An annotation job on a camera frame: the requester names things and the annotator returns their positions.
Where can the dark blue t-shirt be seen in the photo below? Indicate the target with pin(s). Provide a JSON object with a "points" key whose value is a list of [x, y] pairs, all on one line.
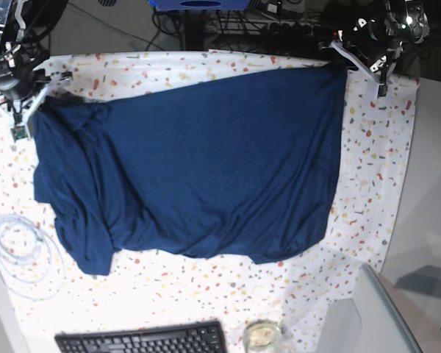
{"points": [[246, 165]]}

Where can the clear glass jar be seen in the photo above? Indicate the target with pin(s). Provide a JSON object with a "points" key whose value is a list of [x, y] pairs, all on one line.
{"points": [[263, 337]]}

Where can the black computer keyboard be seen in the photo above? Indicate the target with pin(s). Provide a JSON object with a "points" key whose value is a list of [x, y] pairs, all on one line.
{"points": [[206, 336]]}

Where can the black power strip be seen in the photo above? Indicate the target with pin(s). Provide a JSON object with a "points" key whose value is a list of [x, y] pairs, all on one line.
{"points": [[300, 29]]}

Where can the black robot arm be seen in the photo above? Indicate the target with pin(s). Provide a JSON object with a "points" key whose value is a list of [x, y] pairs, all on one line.
{"points": [[23, 27], [404, 20]]}

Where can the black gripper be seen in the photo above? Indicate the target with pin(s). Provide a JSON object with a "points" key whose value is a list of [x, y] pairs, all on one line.
{"points": [[363, 31], [18, 78]]}

